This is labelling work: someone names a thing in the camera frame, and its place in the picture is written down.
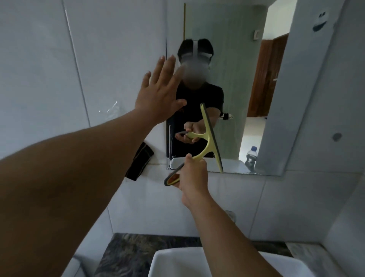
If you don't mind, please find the person's right hand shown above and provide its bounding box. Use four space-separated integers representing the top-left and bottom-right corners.
173 153 210 207

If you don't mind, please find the person's left hand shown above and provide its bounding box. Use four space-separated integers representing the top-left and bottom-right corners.
134 55 187 125

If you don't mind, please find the yellow squeegee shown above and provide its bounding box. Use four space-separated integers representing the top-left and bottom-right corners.
164 102 224 187

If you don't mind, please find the black checked cloth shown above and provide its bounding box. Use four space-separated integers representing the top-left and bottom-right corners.
125 142 154 181

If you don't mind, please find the frameless wall mirror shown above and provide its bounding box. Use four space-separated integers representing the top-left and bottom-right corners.
166 0 347 176

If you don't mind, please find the person's left forearm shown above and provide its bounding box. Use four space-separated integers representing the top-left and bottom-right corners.
0 110 149 277

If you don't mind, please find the person's right forearm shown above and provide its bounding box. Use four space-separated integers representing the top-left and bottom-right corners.
182 191 283 277

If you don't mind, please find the white sink basin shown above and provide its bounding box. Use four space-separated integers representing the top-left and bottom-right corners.
149 247 316 277

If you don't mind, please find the clear adhesive wall hook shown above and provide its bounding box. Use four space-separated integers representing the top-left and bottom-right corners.
98 100 120 118

